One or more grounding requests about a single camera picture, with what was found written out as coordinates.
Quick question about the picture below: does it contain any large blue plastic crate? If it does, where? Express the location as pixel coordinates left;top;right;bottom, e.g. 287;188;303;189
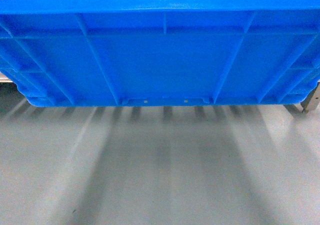
0;0;320;107

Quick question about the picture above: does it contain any steel roller shelf rack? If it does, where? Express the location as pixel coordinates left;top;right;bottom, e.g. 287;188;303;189
284;81;320;115

